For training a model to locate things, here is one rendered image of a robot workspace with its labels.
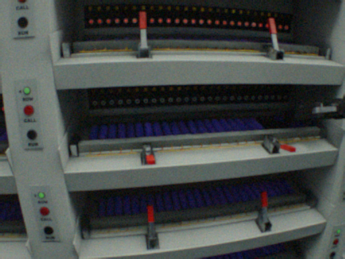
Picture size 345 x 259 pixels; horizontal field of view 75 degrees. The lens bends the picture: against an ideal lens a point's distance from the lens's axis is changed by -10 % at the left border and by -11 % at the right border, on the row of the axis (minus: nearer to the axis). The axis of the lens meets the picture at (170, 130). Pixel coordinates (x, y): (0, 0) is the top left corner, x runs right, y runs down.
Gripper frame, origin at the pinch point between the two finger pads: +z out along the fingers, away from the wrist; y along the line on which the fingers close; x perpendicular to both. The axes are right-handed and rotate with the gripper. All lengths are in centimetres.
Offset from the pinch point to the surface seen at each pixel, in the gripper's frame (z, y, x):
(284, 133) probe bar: 0.1, 4.3, 4.1
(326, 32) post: -3.8, -8.7, -19.8
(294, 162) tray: -2.7, 4.2, 10.5
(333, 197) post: -1.0, -9.0, 21.1
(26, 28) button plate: -9, 56, -16
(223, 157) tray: -2.3, 21.0, 7.9
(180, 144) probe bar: 0.9, 29.0, 4.6
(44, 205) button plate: -2, 56, 15
